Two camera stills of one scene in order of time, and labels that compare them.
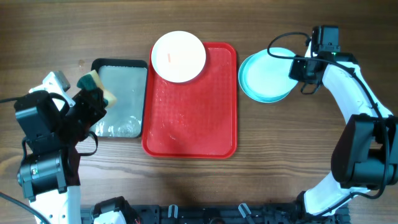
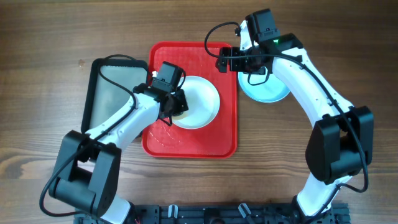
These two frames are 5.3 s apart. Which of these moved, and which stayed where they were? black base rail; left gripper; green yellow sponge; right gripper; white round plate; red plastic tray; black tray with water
Moved: green yellow sponge; right gripper; left gripper; white round plate
Stayed: black base rail; red plastic tray; black tray with water
